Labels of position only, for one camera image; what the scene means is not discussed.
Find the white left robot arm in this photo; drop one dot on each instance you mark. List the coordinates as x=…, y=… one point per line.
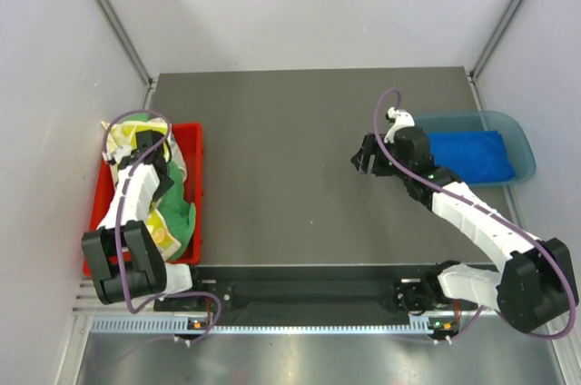
x=123, y=260

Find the white slotted cable duct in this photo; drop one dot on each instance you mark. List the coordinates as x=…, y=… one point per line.
x=198, y=325

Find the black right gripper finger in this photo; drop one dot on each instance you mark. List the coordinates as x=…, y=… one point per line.
x=369, y=145
x=364, y=164

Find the yellow patterned towel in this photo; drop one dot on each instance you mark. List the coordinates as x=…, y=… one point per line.
x=123, y=132

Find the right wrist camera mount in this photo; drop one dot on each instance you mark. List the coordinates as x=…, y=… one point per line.
x=398, y=119

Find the translucent blue tray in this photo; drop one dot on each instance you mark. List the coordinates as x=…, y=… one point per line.
x=519, y=151

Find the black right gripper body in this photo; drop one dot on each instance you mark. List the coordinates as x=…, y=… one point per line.
x=389, y=153

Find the red plastic bin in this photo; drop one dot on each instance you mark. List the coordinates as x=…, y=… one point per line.
x=190, y=140

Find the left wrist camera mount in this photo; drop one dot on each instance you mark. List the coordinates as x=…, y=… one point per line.
x=123, y=155

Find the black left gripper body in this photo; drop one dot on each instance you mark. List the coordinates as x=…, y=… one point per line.
x=163, y=186

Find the blue towel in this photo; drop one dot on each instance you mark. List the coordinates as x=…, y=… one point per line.
x=476, y=157

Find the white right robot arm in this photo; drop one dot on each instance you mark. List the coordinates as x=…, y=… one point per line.
x=533, y=281

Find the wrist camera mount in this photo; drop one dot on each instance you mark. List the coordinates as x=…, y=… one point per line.
x=123, y=155
x=398, y=119

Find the green towel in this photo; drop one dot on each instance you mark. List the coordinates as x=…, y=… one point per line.
x=171, y=221

